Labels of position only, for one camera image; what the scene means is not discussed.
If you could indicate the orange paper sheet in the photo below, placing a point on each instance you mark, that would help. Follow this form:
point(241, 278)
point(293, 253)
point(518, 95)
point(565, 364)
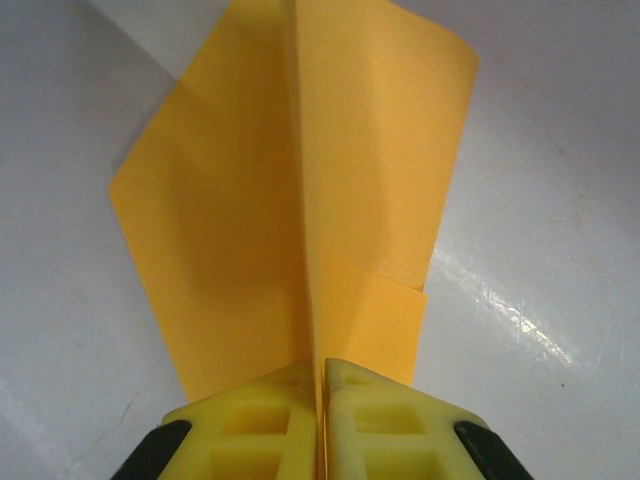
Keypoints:
point(250, 200)

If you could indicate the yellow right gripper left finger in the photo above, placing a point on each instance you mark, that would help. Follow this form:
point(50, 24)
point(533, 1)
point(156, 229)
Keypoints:
point(240, 435)

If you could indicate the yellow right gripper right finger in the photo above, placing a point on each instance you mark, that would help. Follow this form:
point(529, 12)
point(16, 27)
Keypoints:
point(415, 435)

